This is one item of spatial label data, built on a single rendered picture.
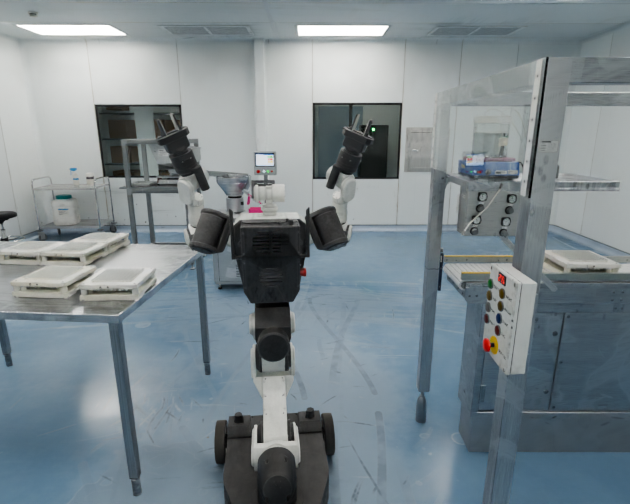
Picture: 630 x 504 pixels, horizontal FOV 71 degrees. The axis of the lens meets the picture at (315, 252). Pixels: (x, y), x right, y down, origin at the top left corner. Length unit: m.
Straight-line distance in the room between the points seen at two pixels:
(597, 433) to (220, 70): 6.37
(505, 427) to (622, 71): 1.03
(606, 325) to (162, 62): 6.61
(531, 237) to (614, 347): 1.32
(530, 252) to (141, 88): 6.80
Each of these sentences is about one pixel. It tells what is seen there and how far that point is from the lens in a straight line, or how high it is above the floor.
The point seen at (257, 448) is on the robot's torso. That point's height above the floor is 0.33.
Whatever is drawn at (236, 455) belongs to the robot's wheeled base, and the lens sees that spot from 2.21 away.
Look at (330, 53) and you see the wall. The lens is 7.19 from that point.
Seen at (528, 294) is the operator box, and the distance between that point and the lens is 1.23.
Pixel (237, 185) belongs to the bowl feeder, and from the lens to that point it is 4.53.
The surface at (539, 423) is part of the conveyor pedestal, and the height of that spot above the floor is 0.17.
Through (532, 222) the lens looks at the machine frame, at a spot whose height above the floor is 1.35.
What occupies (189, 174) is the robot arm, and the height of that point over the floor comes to 1.42.
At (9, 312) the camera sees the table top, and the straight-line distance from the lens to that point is 2.14.
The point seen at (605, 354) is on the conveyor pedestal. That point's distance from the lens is 2.55.
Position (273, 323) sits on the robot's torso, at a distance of 1.60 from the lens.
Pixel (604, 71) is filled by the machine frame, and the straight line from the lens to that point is 1.35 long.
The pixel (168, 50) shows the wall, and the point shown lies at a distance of 7.49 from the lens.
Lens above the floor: 1.58
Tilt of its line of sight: 15 degrees down
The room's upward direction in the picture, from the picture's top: straight up
